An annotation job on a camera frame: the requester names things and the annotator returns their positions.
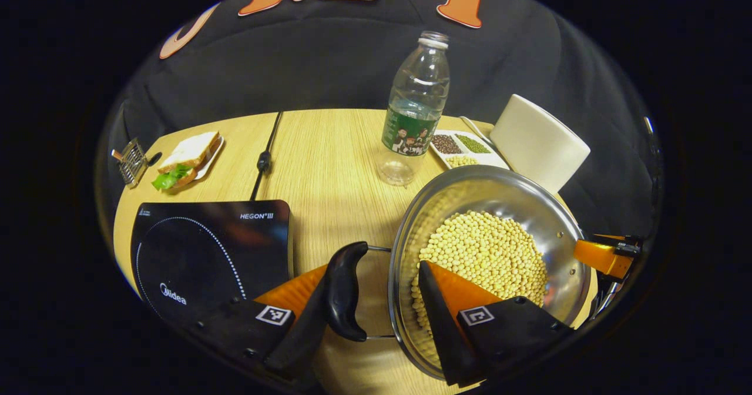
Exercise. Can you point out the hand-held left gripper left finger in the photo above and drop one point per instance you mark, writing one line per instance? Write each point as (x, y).
(299, 342)

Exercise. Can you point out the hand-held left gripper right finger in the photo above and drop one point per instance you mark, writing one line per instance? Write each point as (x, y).
(440, 336)

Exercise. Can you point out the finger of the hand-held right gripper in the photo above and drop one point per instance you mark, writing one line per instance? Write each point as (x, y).
(599, 257)

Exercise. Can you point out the stainless steel pot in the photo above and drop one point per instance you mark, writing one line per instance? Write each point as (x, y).
(529, 201)

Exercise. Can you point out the black induction cooktop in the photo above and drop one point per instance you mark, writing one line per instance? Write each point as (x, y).
(200, 248)

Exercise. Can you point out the pile of soybeans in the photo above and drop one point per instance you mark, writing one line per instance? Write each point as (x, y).
(487, 248)

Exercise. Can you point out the white toaster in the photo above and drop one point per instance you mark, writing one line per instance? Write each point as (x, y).
(537, 142)

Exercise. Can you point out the white divided bean dish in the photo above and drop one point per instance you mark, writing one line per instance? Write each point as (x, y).
(479, 158)

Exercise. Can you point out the white sandwich plate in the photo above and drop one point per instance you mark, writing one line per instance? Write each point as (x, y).
(211, 160)

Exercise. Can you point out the sandwich with lettuce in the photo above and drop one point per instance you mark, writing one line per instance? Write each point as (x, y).
(188, 154)

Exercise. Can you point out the clear plastic water bottle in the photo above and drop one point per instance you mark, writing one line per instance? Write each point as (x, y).
(414, 107)

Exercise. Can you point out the black backdrop cloth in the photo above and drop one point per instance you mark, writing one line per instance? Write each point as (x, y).
(329, 60)

